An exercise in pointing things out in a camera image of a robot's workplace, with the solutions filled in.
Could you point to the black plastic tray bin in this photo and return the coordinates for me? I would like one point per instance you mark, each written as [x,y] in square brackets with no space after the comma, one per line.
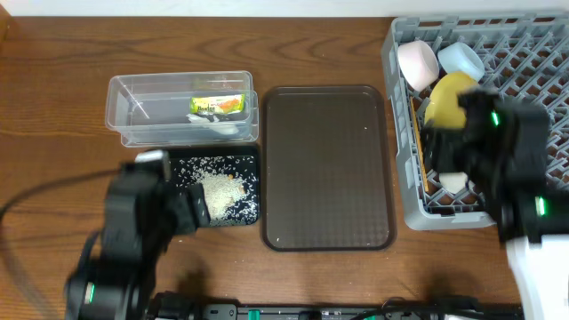
[249,213]

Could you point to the pile of rice grains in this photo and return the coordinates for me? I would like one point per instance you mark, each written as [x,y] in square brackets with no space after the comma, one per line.
[222,195]

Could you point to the light blue bowl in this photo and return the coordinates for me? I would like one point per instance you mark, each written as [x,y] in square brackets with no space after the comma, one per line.
[459,57]

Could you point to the pink white bowl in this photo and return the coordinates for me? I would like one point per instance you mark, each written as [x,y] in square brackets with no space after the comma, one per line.
[418,64]

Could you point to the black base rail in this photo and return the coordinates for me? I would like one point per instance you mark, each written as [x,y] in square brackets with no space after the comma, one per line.
[311,312]

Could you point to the yellow round plate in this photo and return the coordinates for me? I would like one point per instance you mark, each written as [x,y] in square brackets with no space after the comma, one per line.
[443,110]

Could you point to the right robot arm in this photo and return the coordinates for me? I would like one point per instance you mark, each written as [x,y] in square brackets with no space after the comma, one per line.
[533,228]

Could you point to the grey dishwasher rack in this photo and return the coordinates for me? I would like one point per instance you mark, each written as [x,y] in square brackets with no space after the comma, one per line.
[525,56]

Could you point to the clear plastic bin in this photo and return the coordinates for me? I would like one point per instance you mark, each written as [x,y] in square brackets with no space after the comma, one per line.
[150,110]

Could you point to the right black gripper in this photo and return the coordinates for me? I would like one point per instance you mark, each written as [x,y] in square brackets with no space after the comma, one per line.
[456,145]

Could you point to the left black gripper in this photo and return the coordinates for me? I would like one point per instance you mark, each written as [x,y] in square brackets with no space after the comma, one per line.
[179,212]

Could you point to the white cup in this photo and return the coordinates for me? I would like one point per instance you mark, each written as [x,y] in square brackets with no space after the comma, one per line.
[453,182]

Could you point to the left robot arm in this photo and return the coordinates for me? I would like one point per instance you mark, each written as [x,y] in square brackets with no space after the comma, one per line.
[115,277]

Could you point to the green snack wrapper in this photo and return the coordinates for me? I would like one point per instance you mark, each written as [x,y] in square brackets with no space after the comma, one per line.
[217,105]

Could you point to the dark brown serving tray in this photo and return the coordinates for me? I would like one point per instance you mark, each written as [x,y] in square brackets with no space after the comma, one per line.
[327,184]

